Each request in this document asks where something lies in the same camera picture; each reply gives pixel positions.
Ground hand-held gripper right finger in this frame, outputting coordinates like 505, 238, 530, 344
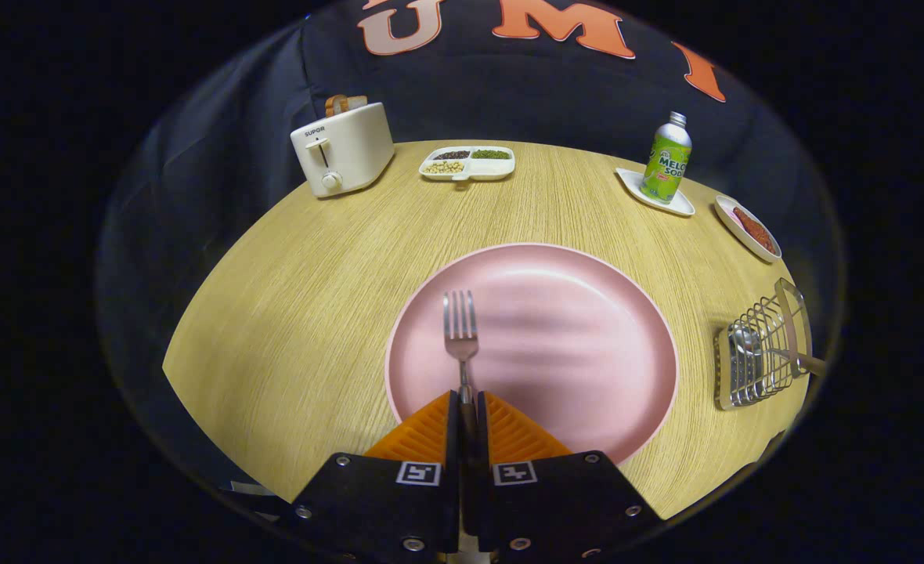
474, 390, 662, 559

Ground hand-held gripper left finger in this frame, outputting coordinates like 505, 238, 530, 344
290, 390, 460, 561

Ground metal fork with brown handle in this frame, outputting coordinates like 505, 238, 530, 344
442, 290, 480, 424

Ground metal spoon with brown handle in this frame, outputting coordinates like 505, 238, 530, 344
727, 323, 828, 392

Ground pink round plate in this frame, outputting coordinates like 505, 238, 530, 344
384, 243, 680, 467

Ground white square coaster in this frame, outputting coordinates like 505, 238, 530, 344
615, 168, 696, 218

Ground round white food plate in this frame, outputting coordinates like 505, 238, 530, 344
714, 194, 783, 263

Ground red meat piece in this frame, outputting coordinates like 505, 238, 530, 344
732, 206, 776, 253

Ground white divided dish with beans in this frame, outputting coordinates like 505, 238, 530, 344
419, 146, 516, 183

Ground cream toaster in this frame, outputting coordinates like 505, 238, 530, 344
290, 102, 395, 198

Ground green label soda bottle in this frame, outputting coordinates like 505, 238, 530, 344
640, 111, 693, 204

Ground brown toast slices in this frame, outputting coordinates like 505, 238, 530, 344
325, 94, 369, 118

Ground black backdrop cloth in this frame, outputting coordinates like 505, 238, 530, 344
94, 0, 846, 502

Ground metal wire basket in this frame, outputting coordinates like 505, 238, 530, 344
713, 277, 814, 412

